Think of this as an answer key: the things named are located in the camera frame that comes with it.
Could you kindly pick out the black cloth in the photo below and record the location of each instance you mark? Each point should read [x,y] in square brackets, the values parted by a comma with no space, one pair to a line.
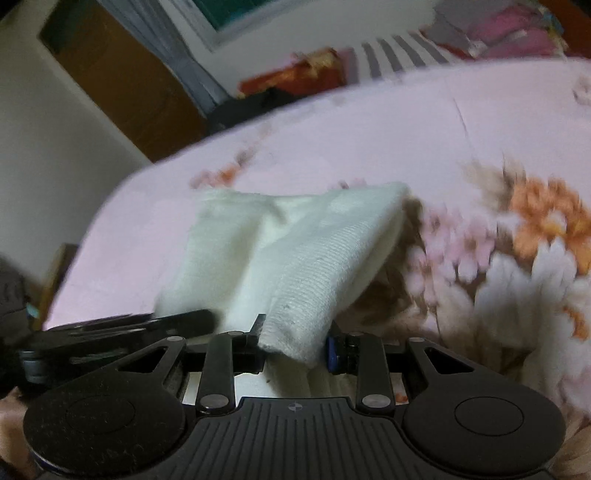
[249,110]

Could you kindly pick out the brown wooden door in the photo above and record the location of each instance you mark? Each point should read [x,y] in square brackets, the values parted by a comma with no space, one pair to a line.
[120,78]

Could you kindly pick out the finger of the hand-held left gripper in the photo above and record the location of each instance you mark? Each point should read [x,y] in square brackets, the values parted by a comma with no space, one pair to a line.
[138,325]

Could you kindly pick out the white knit cloth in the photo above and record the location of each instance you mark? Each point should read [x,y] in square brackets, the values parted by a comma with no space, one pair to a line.
[300,258]

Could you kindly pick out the magenta folded clothes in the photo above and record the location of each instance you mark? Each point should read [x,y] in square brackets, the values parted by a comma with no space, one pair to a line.
[512,32]

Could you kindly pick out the grey striped cloth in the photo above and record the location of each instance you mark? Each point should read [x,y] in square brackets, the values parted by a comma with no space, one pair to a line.
[406,55]

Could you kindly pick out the white framed window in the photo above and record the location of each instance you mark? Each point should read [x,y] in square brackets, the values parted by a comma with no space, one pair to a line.
[240,11]

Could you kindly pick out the red floral cloth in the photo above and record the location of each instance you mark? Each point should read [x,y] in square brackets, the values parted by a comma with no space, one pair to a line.
[295,74]

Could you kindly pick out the grey curtain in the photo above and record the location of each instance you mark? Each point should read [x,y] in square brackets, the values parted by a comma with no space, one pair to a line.
[184,69]

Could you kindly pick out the brown wooden furniture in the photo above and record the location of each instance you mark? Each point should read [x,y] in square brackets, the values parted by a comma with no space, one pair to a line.
[57,277]

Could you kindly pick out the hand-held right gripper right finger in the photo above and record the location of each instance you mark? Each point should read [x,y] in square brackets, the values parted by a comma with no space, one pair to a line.
[330,356]

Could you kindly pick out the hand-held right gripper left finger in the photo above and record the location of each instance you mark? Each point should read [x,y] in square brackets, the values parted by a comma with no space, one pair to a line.
[251,345]

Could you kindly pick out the pink floral bedsheet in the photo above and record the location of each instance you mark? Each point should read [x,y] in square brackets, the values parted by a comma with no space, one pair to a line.
[369,120]

